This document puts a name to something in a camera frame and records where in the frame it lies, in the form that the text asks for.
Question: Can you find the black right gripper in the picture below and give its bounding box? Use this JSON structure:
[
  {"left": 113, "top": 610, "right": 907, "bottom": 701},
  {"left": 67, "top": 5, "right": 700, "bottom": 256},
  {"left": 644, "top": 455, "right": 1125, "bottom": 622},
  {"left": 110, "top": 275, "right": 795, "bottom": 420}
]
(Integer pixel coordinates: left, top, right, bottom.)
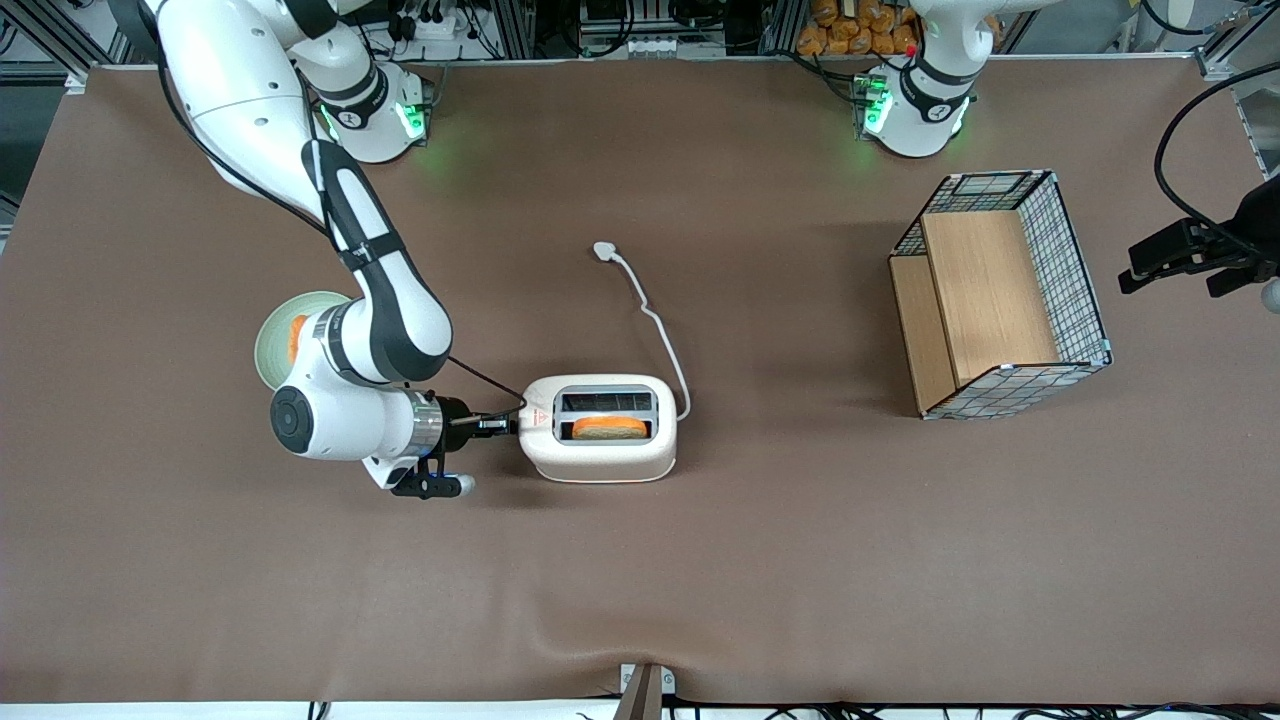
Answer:
[{"left": 436, "top": 397, "right": 520, "bottom": 457}]

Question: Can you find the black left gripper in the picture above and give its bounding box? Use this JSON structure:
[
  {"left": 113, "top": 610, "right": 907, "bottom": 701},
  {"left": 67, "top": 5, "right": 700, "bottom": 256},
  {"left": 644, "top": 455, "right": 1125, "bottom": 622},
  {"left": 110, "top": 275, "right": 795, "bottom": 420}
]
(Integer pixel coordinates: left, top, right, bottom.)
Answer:
[{"left": 1118, "top": 175, "right": 1280, "bottom": 299}]

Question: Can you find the white two-slot toaster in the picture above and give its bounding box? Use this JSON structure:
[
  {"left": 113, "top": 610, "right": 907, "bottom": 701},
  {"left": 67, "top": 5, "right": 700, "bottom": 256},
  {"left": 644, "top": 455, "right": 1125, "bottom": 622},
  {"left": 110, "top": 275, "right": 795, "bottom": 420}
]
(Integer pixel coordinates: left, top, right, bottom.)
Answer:
[{"left": 518, "top": 374, "right": 679, "bottom": 485}]

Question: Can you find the toast bread slice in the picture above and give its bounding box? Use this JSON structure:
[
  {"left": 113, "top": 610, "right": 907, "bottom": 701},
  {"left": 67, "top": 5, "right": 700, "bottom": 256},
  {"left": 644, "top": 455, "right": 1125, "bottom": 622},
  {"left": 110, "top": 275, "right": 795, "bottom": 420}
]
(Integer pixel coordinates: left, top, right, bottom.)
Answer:
[{"left": 571, "top": 415, "right": 650, "bottom": 442}]

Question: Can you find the light wooden shelf insert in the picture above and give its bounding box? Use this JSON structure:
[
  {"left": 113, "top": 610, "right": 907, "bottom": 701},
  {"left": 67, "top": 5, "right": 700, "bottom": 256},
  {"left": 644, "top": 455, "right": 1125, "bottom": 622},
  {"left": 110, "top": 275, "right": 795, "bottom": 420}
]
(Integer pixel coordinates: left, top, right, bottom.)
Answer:
[{"left": 889, "top": 209, "right": 1061, "bottom": 416}]

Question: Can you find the pale green round plate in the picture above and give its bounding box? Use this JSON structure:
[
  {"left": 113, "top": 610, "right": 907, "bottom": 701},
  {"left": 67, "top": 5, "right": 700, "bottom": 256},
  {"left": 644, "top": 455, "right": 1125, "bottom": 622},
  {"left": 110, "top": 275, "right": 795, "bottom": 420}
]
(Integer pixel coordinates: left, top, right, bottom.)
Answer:
[{"left": 254, "top": 290, "right": 353, "bottom": 393}]

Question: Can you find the white power strip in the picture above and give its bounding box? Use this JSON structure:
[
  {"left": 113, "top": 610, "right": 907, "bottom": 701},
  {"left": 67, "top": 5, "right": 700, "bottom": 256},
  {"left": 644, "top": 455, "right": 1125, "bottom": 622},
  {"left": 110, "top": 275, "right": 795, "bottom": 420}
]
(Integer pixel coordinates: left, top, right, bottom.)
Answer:
[{"left": 395, "top": 5, "right": 473, "bottom": 43}]

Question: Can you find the bag of orange bread rolls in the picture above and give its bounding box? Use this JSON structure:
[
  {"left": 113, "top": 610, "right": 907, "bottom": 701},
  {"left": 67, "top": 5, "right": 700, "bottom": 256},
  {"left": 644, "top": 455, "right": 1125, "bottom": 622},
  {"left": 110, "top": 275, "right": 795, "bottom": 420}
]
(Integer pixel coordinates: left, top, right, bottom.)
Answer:
[{"left": 797, "top": 0, "right": 919, "bottom": 57}]

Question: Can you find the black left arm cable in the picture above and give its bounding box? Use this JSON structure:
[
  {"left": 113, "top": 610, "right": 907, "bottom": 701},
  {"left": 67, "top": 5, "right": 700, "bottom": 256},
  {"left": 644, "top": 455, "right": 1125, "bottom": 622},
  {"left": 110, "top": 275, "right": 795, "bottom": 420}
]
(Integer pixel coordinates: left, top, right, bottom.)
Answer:
[{"left": 1154, "top": 62, "right": 1280, "bottom": 247}]

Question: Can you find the black wire mesh basket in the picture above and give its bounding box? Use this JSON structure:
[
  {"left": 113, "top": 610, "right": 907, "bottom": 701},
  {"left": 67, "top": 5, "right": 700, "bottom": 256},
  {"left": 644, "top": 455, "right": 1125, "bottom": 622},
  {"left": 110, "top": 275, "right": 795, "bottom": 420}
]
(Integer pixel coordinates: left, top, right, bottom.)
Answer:
[{"left": 888, "top": 168, "right": 1113, "bottom": 421}]

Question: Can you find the white toaster cable with plug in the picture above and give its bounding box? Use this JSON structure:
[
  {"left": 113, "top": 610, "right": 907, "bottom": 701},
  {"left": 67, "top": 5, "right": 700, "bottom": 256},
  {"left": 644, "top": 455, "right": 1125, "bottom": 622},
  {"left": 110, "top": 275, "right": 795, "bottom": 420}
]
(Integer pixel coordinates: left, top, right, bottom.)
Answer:
[{"left": 592, "top": 240, "right": 693, "bottom": 423}]

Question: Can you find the grey metal table bracket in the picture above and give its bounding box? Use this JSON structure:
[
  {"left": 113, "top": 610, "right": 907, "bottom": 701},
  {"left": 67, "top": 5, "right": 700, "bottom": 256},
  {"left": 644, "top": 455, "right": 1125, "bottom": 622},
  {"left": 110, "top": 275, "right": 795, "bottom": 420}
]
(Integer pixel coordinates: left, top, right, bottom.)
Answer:
[{"left": 618, "top": 662, "right": 677, "bottom": 720}]

